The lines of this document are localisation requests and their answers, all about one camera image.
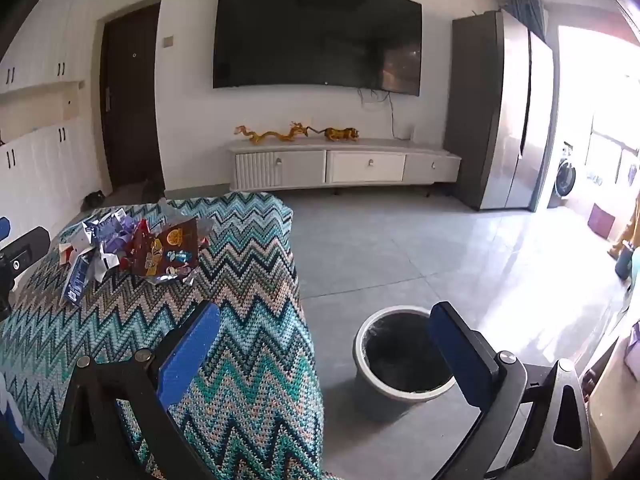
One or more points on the white washing machine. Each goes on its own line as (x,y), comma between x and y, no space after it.
(565,180)

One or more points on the black wall television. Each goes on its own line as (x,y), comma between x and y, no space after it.
(315,35)

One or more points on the red white wrapper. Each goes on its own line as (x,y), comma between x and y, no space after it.
(67,254)

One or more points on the yellow cloth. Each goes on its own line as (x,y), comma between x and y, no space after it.
(631,230)

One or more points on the purple box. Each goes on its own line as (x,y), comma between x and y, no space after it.
(601,220)

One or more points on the purple wrapper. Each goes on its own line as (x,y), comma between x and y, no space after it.
(112,245)
(125,224)

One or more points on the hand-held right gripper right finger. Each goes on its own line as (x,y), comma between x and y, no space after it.
(460,360)

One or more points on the dark brown door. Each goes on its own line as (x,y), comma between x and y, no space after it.
(130,100)

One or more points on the red snack packet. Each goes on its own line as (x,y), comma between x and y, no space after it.
(141,237)

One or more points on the golden tiger figurine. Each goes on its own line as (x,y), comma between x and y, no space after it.
(341,134)

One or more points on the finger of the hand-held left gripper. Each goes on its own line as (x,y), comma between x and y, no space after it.
(27,247)
(3,228)

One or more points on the blue grey curtain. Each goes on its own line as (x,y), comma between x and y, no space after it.
(530,12)

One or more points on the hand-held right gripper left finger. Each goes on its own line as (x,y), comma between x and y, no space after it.
(190,355)

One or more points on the grey round bin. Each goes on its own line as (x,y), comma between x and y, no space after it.
(380,385)

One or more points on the white wall cabinet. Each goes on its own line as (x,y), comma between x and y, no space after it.
(40,160)

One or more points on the clear plastic bag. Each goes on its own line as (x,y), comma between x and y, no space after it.
(192,227)

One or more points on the zigzag knitted blanket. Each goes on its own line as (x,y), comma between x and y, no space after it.
(250,270)

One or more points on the blue carton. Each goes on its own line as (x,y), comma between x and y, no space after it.
(77,280)

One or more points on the white television console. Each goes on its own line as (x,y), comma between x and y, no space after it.
(365,166)

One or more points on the white tissue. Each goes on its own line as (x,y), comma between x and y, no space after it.
(106,265)

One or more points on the dark shoe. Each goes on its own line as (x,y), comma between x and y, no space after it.
(88,200)
(99,196)

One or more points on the golden dragon figurine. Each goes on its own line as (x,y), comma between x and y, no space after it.
(270,135)

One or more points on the steel grey refrigerator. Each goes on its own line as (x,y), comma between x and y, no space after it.
(515,110)

